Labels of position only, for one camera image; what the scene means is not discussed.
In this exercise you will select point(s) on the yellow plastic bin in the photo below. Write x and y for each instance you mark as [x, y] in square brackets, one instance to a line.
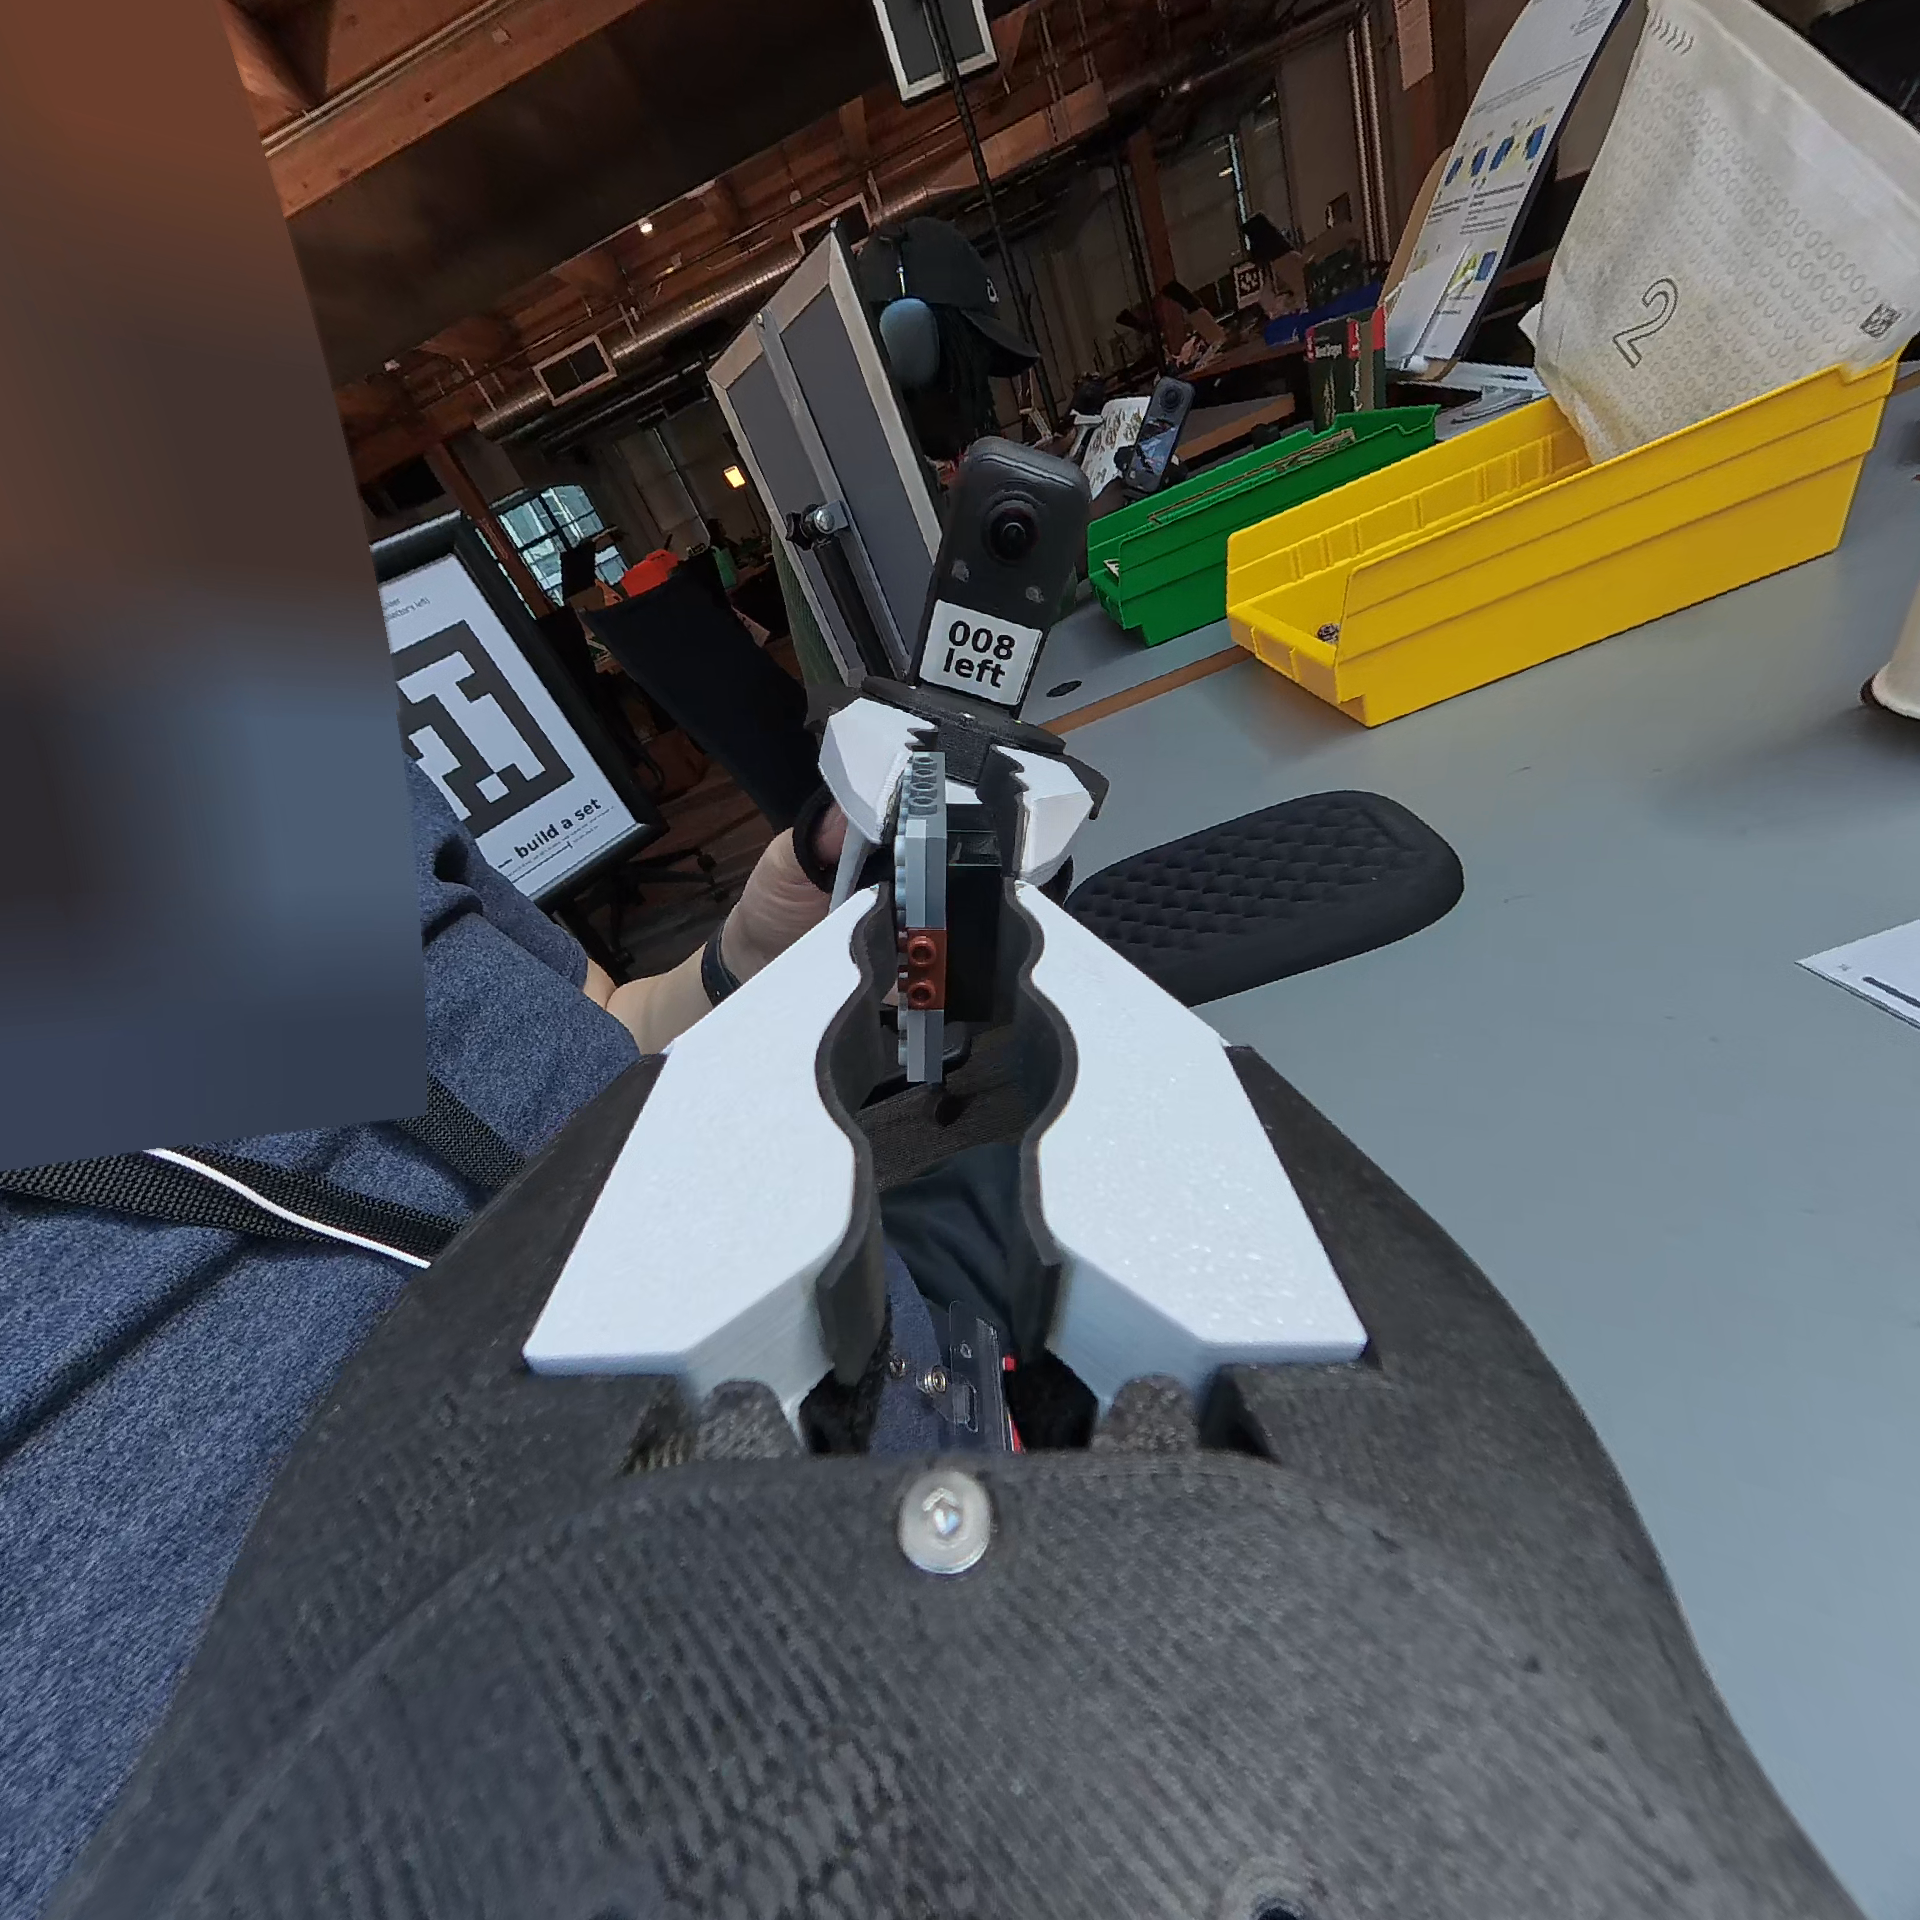
[1500, 584]

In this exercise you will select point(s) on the person's left hand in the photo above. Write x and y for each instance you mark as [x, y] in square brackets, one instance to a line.
[780, 915]

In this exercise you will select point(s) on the red badge holder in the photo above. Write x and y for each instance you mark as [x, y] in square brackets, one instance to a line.
[968, 1381]

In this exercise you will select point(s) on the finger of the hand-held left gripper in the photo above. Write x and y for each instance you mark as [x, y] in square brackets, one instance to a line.
[1059, 818]
[862, 765]

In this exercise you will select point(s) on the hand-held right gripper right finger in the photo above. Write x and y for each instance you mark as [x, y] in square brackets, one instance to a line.
[1184, 1200]

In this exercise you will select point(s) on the person's left forearm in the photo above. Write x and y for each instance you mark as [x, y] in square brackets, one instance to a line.
[652, 1005]

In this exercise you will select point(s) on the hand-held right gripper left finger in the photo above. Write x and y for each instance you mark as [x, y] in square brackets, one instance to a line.
[704, 1200]

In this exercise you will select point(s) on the instruction sheet stand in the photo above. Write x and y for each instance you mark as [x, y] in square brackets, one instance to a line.
[1500, 150]

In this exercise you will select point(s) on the grey framed panel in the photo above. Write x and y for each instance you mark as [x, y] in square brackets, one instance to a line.
[840, 421]

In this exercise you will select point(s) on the grey lego assembly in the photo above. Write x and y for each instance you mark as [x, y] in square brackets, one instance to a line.
[922, 885]

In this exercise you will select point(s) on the white paper bag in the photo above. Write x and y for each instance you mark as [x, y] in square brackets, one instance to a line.
[1725, 224]

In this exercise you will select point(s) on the ceiling light fixture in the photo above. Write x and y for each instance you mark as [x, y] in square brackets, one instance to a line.
[930, 44]

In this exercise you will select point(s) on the white paper sheet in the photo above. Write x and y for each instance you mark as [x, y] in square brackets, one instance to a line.
[1875, 969]

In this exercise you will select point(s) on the framed marker sign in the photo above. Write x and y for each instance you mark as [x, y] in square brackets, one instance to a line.
[495, 721]

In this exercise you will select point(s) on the green plastic bin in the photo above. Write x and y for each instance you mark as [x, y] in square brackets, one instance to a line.
[1184, 555]

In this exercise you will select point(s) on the small dark green box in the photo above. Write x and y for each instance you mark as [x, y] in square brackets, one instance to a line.
[1343, 368]

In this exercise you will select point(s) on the black action camera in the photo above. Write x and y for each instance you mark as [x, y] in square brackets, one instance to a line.
[1158, 435]

